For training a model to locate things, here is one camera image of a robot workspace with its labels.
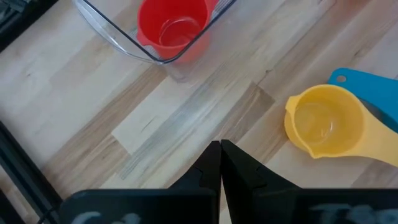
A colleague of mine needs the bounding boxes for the black table frame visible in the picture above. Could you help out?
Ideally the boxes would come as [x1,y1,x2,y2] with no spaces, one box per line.
[0,0,63,224]

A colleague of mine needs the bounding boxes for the teal measuring cup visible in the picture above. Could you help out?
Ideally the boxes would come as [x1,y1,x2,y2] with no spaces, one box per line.
[327,67,398,133]

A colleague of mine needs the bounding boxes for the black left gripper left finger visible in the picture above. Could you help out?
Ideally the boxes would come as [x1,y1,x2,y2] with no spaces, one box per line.
[58,140,223,224]

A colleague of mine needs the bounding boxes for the clear plastic basket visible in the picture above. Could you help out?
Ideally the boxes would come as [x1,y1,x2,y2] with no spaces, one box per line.
[73,0,239,82]

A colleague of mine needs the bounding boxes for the red measuring cup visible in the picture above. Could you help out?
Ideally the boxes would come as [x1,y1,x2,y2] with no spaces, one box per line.
[136,0,220,65]

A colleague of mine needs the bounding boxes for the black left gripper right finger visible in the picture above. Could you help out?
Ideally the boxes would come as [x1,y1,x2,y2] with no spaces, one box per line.
[220,139,398,224]

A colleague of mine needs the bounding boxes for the yellow measuring cup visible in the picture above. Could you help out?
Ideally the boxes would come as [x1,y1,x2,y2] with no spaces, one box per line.
[284,83,398,168]

